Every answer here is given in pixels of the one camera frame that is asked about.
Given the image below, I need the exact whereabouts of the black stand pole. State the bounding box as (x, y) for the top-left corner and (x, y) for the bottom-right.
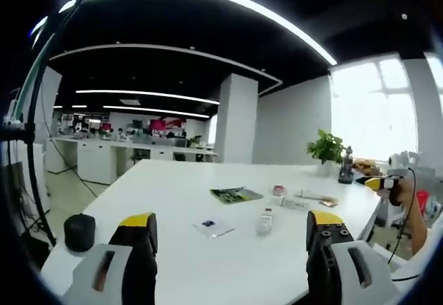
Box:
(0, 0), (87, 248)

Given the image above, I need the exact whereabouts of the dark figurine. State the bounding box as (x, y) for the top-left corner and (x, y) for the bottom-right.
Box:
(338, 145), (354, 185)

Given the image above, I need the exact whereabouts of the basket of snacks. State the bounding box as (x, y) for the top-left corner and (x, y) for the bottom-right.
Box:
(352, 158), (383, 176)

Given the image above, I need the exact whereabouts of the white desk device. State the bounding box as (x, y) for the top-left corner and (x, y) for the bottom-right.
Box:
(386, 150), (424, 178)

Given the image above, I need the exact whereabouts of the potted green plant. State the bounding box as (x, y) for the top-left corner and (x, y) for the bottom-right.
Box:
(305, 128), (347, 176)

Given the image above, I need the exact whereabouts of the white skincare box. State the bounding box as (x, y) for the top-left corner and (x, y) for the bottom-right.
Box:
(283, 197), (311, 211)

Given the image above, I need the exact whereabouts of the black cable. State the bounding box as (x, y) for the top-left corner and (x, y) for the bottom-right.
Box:
(386, 166), (417, 265)

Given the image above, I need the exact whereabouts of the red bin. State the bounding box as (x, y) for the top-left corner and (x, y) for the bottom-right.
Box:
(414, 190), (429, 216)

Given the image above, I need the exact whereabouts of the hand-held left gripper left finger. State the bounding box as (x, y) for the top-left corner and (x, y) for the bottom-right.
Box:
(63, 211), (159, 305)

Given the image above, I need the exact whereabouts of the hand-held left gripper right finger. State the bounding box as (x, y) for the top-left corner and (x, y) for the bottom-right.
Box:
(305, 209), (399, 305)

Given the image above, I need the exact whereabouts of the copper foil packet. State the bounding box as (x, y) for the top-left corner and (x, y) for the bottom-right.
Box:
(317, 196), (339, 209)

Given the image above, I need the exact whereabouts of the small clear skincare bottle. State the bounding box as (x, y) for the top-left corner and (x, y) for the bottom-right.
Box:
(255, 207), (275, 236)

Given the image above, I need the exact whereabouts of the green printed booklet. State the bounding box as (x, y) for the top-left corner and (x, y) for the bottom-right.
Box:
(209, 186), (265, 205)

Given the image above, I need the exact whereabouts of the black cylindrical speaker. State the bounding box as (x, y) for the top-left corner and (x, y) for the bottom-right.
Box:
(63, 212), (96, 253)

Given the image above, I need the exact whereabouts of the person's right hand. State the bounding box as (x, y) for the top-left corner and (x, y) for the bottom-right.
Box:
(377, 178), (413, 206)

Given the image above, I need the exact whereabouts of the row of white office desks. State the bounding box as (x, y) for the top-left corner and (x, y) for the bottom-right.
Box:
(45, 135), (219, 185)

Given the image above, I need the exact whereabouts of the white skincare tube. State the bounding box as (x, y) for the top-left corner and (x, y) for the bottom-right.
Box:
(293, 188), (327, 199)

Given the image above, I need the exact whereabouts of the clear plastic bag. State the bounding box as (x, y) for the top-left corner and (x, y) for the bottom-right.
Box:
(192, 218), (237, 239)

